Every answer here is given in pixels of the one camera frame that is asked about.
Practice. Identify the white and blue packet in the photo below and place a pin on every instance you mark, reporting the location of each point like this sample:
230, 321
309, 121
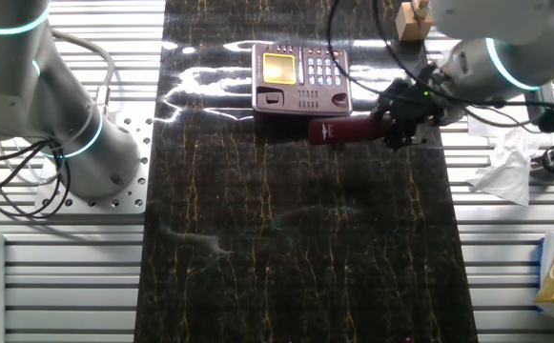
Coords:
550, 240

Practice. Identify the silver robot mounting plate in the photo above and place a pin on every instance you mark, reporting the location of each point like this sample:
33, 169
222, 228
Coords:
133, 190

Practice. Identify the dark red telephone handset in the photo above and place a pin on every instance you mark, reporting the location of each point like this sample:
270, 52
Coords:
343, 129

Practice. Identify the crumpled white tissue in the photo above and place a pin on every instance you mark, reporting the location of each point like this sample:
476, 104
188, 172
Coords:
505, 171

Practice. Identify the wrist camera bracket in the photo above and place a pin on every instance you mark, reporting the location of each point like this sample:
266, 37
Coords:
550, 116

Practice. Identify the black marble pattern mat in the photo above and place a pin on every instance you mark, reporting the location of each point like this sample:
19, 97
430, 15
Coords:
305, 262

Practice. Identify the light wooden block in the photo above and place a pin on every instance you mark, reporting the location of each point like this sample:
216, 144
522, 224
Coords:
412, 21

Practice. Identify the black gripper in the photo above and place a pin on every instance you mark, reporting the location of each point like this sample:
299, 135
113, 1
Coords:
415, 107

